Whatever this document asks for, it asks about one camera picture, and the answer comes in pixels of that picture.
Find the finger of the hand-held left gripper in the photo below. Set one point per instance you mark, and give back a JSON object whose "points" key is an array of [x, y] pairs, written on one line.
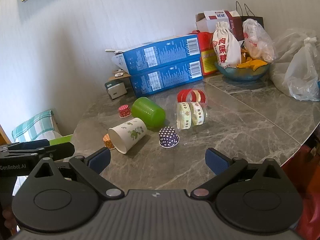
{"points": [[35, 143], [62, 150]]}

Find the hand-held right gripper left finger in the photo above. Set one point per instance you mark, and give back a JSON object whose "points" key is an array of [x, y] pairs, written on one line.
{"points": [[100, 159]]}

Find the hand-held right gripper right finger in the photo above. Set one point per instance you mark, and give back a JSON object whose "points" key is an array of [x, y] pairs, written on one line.
{"points": [[217, 160]]}

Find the orange dotted paper cup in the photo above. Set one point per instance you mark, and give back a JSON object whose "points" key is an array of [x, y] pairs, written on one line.
{"points": [[108, 142]]}

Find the white paper cup green print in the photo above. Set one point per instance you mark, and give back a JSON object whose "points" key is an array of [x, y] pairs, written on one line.
{"points": [[130, 132]]}

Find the purple dotted paper cup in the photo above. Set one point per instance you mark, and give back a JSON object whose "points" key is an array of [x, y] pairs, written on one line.
{"points": [[169, 137]]}

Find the red dotted paper cup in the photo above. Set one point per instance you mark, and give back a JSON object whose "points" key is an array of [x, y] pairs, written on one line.
{"points": [[125, 111]]}

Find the clear plastic cup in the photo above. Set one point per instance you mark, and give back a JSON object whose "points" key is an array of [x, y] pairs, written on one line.
{"points": [[180, 120]]}

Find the green plastic cup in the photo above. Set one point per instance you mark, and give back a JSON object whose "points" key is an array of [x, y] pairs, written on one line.
{"points": [[148, 110]]}

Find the green plastic item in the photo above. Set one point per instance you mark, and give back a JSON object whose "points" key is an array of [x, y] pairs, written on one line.
{"points": [[61, 140]]}

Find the chair with plaid cushion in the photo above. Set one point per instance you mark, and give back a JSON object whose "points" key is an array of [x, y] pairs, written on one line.
{"points": [[32, 127]]}

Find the white printed ribbon roll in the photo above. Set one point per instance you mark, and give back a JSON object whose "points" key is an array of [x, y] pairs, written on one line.
{"points": [[198, 112], [185, 116]]}

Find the red ribbon roll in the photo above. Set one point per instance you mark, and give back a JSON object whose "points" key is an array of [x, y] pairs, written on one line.
{"points": [[203, 95], [182, 95]]}

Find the small white green box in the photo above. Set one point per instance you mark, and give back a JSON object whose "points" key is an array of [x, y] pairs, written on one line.
{"points": [[116, 90]]}

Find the cardboard flap with white pieces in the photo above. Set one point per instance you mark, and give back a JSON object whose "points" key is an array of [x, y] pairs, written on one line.
{"points": [[120, 73]]}

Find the blue glass bowl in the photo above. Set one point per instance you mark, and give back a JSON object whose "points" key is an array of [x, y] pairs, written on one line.
{"points": [[242, 74]]}

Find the red chair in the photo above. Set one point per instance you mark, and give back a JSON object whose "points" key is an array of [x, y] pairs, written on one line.
{"points": [[308, 180]]}

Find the blue cardboard box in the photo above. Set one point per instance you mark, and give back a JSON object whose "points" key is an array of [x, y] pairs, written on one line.
{"points": [[160, 55], [165, 81]]}

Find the red box yellow label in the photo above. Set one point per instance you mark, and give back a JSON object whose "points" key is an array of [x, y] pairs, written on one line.
{"points": [[207, 60]]}

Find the yellow packet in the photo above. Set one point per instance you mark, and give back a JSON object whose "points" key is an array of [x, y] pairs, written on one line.
{"points": [[252, 63]]}

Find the knotted clear plastic bag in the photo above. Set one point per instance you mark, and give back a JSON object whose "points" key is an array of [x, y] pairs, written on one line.
{"points": [[303, 75]]}

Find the white plastic bag red print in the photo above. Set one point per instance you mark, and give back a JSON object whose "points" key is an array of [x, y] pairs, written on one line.
{"points": [[257, 42]]}

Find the large clear plastic bag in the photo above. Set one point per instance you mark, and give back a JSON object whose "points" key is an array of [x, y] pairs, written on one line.
{"points": [[282, 47]]}

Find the open white cardboard box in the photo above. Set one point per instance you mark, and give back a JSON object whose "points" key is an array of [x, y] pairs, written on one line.
{"points": [[205, 23]]}

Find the dark paper shopping bag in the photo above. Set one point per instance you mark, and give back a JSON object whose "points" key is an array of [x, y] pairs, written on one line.
{"points": [[258, 20]]}

